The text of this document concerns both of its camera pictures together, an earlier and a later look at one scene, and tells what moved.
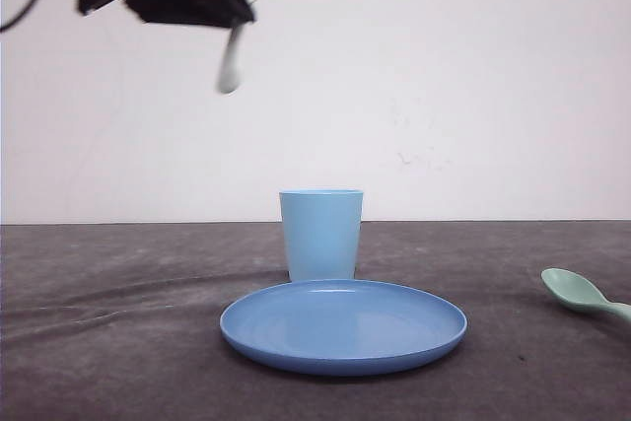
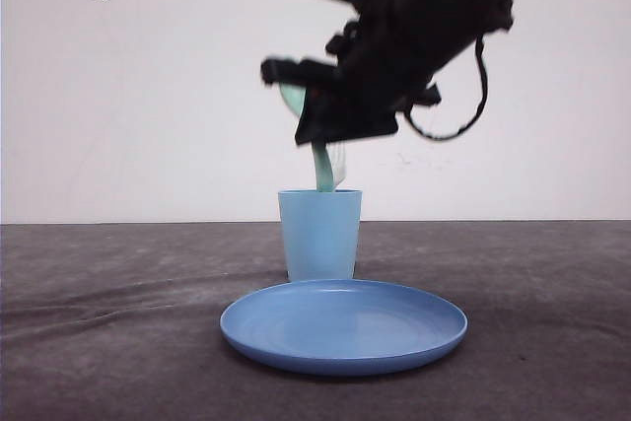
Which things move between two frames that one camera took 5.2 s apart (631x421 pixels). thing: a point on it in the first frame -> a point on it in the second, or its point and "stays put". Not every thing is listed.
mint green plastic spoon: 581,291 -> 329,156
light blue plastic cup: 320,231 stays put
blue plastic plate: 340,326 stays put
